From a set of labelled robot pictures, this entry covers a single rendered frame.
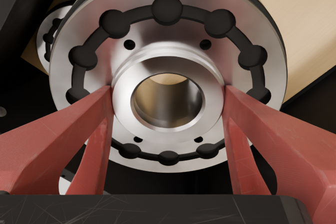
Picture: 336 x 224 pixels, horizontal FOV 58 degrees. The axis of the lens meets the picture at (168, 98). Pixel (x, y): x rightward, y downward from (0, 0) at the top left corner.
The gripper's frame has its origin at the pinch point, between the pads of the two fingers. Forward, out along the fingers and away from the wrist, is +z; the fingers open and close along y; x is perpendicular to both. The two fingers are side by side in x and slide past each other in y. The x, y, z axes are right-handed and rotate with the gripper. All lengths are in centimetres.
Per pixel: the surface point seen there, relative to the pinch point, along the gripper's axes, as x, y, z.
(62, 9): 1.8, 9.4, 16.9
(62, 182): 46, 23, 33
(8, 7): -0.7, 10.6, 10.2
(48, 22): 3.0, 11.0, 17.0
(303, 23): 3.6, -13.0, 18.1
